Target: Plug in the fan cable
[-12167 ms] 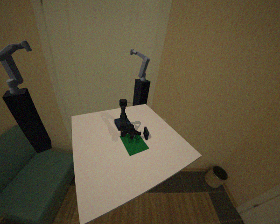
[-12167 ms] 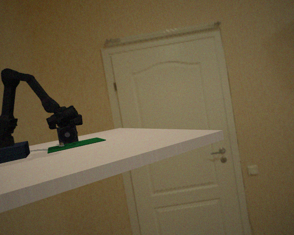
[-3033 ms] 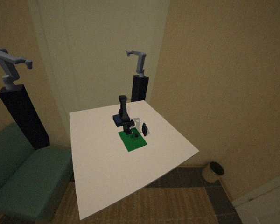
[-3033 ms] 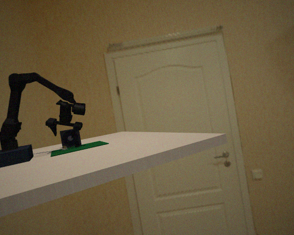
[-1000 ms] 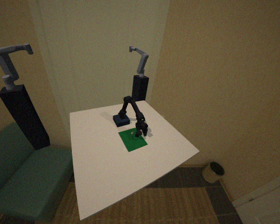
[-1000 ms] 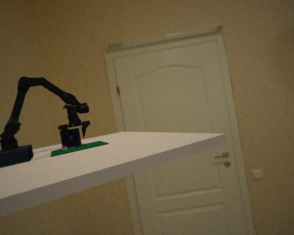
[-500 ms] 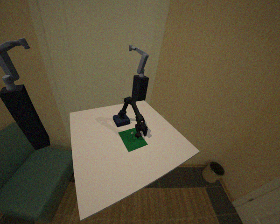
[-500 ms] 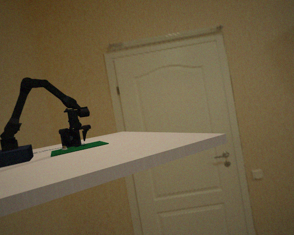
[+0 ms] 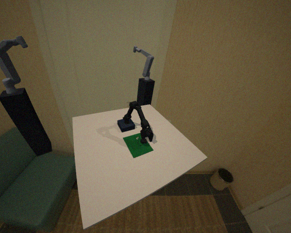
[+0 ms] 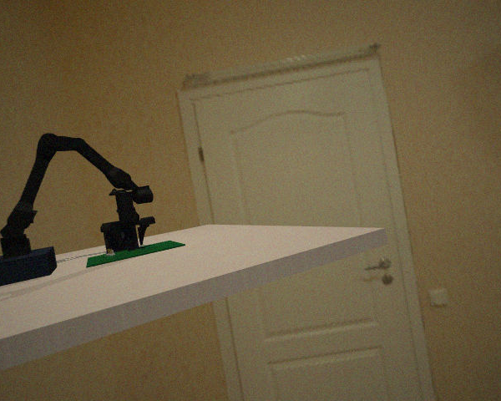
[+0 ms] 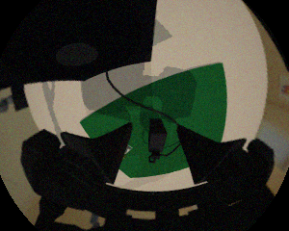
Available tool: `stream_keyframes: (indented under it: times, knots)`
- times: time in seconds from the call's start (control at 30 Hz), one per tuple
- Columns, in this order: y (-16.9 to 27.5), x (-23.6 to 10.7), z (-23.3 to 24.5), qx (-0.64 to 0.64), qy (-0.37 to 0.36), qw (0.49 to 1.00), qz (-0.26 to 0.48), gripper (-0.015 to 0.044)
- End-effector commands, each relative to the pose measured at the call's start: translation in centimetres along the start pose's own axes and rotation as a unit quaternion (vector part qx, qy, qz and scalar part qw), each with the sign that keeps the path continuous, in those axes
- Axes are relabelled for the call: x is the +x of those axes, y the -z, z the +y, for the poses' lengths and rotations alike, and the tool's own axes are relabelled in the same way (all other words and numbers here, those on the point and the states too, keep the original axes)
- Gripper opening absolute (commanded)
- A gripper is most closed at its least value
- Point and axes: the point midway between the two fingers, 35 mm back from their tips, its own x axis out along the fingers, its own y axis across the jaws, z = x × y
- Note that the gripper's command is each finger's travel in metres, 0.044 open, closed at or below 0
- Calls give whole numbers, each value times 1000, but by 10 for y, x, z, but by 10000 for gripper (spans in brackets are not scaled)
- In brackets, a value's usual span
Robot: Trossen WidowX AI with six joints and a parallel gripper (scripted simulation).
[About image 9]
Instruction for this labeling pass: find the green circuit board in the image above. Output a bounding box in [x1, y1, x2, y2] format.
[123, 133, 153, 158]

